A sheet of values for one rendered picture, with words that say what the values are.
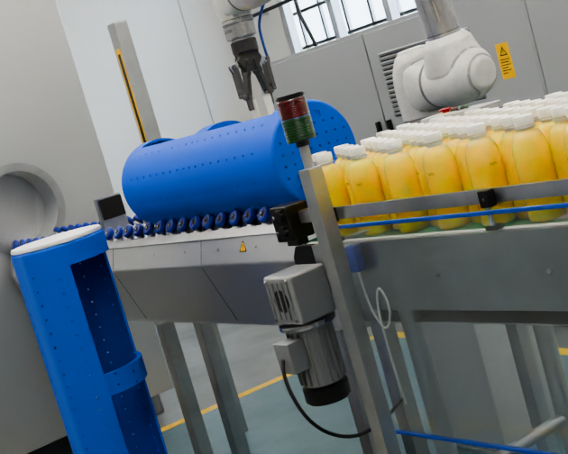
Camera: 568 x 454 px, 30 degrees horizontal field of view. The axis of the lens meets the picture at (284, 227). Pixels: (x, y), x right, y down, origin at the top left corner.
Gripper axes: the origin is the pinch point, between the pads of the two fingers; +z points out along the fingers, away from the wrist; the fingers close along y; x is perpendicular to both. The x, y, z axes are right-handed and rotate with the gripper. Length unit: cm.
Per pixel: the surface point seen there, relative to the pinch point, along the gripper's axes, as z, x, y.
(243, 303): 53, -16, 14
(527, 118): 14, 113, 22
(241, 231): 31.3, -3.8, 16.0
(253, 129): 4.3, 14.0, 14.4
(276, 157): 12.5, 25.1, 17.6
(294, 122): 4, 71, 43
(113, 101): -30, -463, -197
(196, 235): 31.3, -28.6, 15.9
